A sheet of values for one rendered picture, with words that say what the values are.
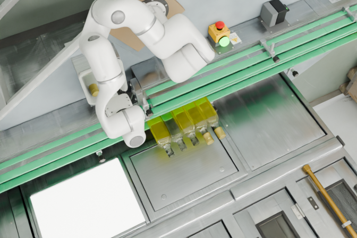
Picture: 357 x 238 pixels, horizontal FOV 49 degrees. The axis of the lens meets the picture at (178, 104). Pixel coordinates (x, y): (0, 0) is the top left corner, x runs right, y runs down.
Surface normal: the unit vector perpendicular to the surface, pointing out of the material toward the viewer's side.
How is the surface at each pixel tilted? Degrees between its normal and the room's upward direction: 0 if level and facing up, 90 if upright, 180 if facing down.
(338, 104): 90
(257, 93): 90
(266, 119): 90
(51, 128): 90
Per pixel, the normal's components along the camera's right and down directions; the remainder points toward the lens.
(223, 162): -0.01, -0.52
